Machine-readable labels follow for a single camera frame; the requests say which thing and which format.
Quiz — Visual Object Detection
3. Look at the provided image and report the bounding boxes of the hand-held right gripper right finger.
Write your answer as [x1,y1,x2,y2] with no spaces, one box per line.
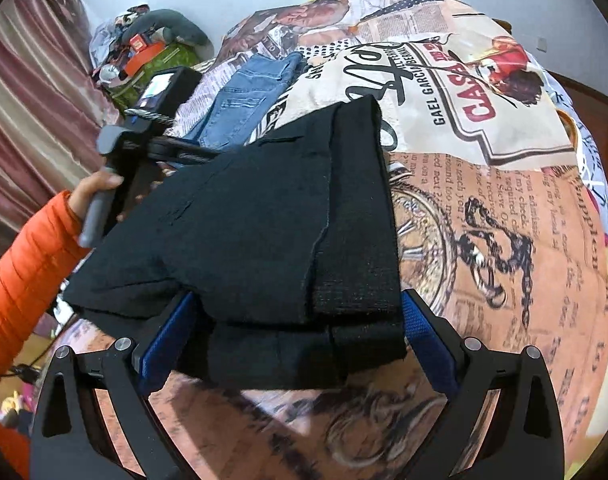
[401,287,567,480]

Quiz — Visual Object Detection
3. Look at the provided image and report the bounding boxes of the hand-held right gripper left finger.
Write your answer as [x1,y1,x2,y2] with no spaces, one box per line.
[30,290,205,480]

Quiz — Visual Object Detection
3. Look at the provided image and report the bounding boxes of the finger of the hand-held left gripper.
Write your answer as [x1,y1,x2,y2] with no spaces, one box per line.
[151,137,223,166]

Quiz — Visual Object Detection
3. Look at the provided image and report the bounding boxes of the black pants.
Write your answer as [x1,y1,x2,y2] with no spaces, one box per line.
[64,95,407,393]

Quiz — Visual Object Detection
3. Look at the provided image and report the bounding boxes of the person's left forearm orange sleeve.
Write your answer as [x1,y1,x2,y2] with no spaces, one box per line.
[0,190,92,406]

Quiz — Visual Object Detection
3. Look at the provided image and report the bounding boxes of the person's left hand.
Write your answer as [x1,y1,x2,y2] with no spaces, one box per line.
[68,169,125,228]

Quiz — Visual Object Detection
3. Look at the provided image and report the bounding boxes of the orange box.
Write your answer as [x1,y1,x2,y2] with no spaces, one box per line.
[124,40,167,73]

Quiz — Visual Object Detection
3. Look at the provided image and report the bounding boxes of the blue jeans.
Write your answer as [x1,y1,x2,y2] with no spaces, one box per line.
[184,51,307,153]

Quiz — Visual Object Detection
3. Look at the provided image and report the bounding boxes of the green patterned storage bag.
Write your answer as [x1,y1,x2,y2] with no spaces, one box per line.
[108,42,207,111]

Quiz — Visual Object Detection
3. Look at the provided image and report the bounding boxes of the pile of clothes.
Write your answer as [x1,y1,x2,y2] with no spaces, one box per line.
[90,5,152,86]

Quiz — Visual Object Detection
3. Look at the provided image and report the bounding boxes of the striped brown curtain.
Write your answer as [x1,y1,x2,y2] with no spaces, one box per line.
[0,0,122,241]

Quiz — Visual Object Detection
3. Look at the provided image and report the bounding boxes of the grey long pillow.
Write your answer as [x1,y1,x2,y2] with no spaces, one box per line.
[134,9,209,47]

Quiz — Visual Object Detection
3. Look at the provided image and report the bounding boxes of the printed blanket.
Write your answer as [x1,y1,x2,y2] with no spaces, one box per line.
[58,0,608,480]

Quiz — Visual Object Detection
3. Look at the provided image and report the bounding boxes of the clutter of small packets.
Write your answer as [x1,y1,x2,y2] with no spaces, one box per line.
[0,387,37,433]

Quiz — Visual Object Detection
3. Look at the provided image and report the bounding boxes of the silver braided cable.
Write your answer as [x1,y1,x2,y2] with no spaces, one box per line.
[125,109,175,125]

